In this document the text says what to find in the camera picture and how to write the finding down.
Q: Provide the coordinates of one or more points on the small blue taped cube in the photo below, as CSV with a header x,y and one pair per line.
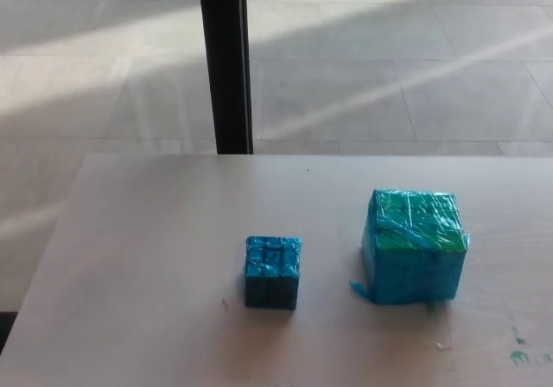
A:
x,y
272,270

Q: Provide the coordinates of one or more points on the big blue green taped cube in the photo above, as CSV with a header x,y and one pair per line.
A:
x,y
415,257

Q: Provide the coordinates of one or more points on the black window frame post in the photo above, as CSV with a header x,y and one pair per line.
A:
x,y
224,59

